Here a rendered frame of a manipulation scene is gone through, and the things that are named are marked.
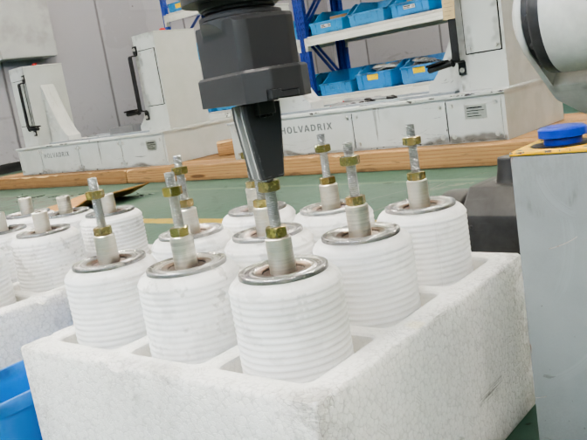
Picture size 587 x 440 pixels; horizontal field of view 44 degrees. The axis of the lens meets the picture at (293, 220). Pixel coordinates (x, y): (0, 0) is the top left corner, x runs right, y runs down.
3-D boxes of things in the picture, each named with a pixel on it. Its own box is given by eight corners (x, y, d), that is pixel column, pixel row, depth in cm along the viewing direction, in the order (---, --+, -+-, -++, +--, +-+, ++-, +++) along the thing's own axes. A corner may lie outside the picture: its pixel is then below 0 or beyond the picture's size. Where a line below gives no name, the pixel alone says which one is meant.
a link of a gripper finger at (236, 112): (282, 174, 59) (270, 98, 58) (247, 181, 58) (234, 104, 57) (273, 173, 61) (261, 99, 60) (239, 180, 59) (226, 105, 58)
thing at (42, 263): (79, 335, 113) (53, 223, 110) (116, 341, 107) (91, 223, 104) (24, 359, 106) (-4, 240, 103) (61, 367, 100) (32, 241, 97)
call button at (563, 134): (549, 147, 65) (546, 124, 65) (594, 143, 63) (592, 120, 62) (532, 154, 62) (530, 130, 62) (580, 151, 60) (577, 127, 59)
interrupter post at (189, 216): (184, 239, 82) (178, 211, 82) (179, 237, 84) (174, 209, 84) (204, 235, 83) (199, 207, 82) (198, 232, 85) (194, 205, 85)
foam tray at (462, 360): (280, 361, 108) (260, 245, 104) (538, 402, 83) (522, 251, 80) (56, 501, 78) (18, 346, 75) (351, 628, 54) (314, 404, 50)
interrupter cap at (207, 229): (167, 248, 79) (166, 242, 79) (153, 238, 86) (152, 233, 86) (231, 232, 81) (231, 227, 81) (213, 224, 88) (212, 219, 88)
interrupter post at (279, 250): (281, 280, 58) (274, 241, 58) (264, 277, 60) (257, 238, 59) (304, 271, 60) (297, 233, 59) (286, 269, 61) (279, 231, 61)
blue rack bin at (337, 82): (350, 91, 688) (348, 68, 684) (383, 85, 663) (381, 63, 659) (318, 97, 652) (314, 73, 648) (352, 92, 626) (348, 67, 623)
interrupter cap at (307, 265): (275, 294, 55) (273, 285, 54) (221, 282, 61) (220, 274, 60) (348, 266, 59) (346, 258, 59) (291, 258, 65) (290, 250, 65)
